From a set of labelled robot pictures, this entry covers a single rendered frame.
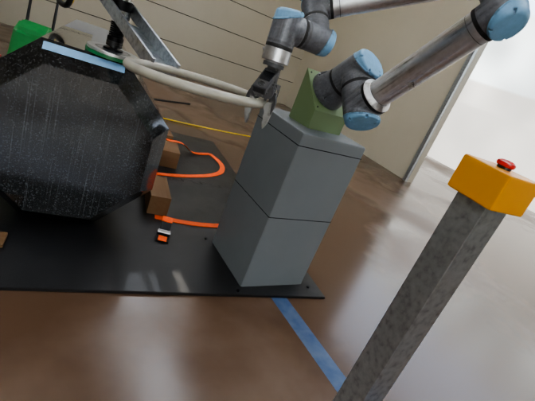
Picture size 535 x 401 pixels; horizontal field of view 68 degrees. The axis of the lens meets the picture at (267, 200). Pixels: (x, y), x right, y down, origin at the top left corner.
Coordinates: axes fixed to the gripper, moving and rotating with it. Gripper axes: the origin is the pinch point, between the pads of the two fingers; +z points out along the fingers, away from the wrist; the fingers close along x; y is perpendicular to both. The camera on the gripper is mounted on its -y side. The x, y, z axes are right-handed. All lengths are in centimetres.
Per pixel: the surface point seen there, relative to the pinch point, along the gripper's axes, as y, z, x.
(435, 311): -39, 22, -66
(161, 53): 22, -10, 50
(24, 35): 151, 20, 239
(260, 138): 59, 15, 9
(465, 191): -41, -8, -59
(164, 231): 52, 79, 43
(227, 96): -17.1, -6.8, 5.8
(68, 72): 12, 9, 83
